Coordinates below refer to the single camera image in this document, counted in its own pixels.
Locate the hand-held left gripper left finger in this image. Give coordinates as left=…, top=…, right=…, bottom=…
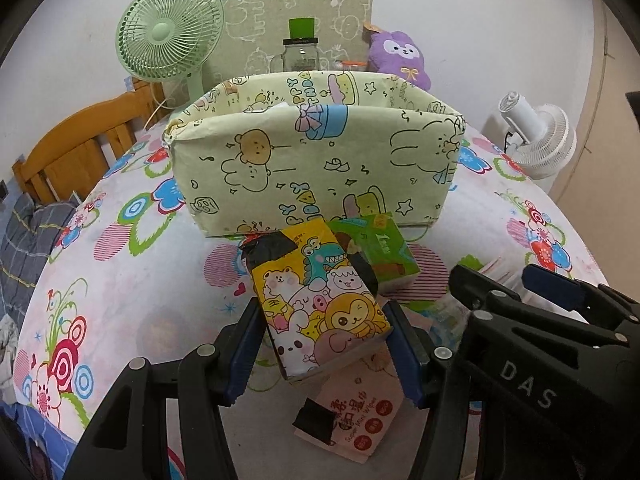
left=62, top=300, right=263, bottom=480

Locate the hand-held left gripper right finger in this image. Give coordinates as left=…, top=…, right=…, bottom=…
left=382, top=301, right=481, bottom=480

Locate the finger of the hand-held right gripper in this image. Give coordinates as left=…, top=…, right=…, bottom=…
left=522, top=262, right=640, bottom=331
left=447, top=264, right=523, bottom=321

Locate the cartoon animal tissue pack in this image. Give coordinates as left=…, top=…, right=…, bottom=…
left=239, top=221, right=393, bottom=383

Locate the yellow printed fabric storage box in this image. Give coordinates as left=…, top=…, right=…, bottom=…
left=166, top=70, right=467, bottom=238

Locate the pink wet wipes pack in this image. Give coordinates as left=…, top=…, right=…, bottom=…
left=291, top=347, right=406, bottom=463

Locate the green tissue pack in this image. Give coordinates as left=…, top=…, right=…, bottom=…
left=327, top=212, right=418, bottom=295

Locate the white fan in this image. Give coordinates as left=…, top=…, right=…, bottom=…
left=497, top=91, right=577, bottom=181

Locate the blue bedsheet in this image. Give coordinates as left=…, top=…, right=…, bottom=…
left=0, top=400, right=81, bottom=480

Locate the crumpled grey cloth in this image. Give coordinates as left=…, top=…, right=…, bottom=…
left=0, top=315, right=21, bottom=401

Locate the purple plush bunny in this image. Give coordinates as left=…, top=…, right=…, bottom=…
left=364, top=22, right=432, bottom=92

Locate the grey plaid pillow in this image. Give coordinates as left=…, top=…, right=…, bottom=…
left=0, top=192, right=81, bottom=306

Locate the wooden headboard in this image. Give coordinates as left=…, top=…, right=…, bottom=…
left=12, top=92, right=166, bottom=206

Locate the glass jar with green lid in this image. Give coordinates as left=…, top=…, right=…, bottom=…
left=270, top=17, right=321, bottom=75

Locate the green desk fan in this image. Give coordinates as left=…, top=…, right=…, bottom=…
left=116, top=0, right=225, bottom=111

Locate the printed cardboard sheet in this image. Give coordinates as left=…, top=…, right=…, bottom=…
left=220, top=0, right=375, bottom=78

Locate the beige door frame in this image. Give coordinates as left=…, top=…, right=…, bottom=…
left=590, top=0, right=640, bottom=126

